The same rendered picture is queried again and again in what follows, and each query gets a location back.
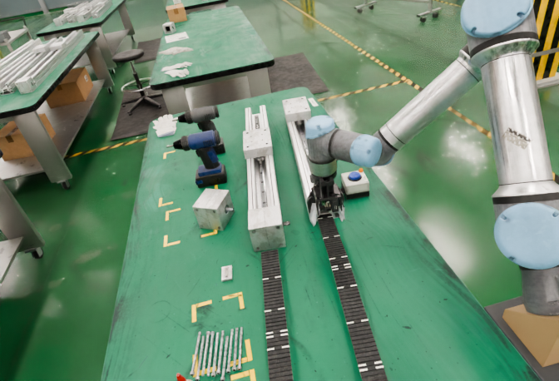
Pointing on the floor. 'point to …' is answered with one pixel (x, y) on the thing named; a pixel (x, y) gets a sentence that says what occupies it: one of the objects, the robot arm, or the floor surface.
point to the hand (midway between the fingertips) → (327, 219)
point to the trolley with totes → (12, 35)
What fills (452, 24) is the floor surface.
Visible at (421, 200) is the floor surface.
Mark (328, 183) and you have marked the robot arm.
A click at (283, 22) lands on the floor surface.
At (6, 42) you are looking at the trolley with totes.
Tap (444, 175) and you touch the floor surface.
